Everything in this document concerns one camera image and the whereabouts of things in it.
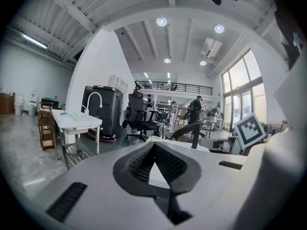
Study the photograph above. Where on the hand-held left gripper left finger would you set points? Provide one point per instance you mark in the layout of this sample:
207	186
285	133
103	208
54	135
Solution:
96	188

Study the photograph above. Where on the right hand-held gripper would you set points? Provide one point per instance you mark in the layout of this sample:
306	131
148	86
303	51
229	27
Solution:
249	130

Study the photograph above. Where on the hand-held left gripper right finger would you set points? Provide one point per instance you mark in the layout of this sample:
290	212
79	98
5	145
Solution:
211	176

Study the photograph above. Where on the white washbasin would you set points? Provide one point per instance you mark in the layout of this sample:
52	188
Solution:
72	122

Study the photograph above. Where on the black mezzanine railing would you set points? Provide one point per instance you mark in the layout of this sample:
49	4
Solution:
182	90

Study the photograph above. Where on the wooden shelf rack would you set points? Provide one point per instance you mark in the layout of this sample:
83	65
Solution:
48	143

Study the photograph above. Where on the large black machine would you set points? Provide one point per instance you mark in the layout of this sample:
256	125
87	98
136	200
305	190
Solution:
110	114

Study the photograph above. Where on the black office chair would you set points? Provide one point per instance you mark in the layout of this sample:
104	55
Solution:
135	106

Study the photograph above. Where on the round ceiling lamp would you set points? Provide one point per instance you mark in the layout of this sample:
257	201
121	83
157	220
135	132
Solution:
167	60
161	21
203	63
219	28

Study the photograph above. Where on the white gooseneck faucet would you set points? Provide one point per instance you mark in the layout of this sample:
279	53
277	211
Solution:
87	106

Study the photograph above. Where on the white ceiling air conditioner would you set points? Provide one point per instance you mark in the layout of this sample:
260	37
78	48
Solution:
211	47

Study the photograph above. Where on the white toilet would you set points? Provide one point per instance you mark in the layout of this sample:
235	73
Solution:
32	109
18	108

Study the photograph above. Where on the white arched panel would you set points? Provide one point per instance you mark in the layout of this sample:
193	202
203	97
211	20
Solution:
118	83

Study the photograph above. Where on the small wooden cabinet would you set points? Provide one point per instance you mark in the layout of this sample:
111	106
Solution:
6	104

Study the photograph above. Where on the person's black star t-shirt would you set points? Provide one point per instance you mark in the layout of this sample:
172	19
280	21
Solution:
287	37

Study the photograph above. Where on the ceiling tube light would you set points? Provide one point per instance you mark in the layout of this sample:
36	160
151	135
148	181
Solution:
34	41

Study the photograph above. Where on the glass window wall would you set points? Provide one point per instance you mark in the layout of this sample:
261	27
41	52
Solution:
239	75

